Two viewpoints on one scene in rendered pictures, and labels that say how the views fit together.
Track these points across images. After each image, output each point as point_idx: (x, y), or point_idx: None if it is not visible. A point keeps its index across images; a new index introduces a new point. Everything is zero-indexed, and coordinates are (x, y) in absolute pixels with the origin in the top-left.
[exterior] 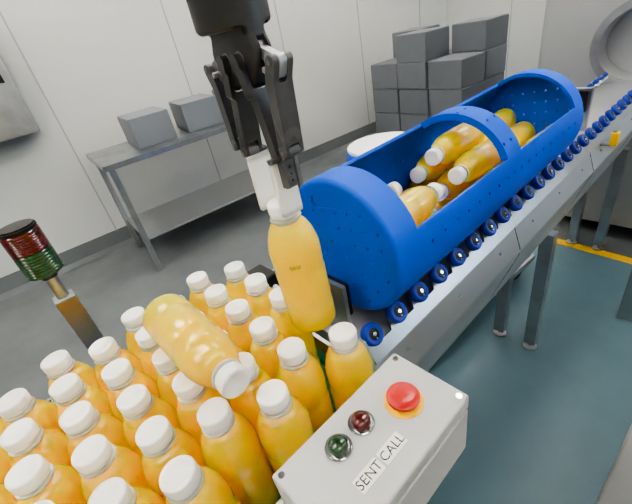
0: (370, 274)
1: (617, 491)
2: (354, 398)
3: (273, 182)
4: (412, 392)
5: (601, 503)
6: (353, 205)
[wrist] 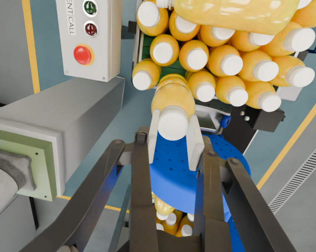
0: (169, 140)
1: (88, 105)
2: (104, 41)
3: (155, 125)
4: (78, 59)
5: (95, 101)
6: (176, 175)
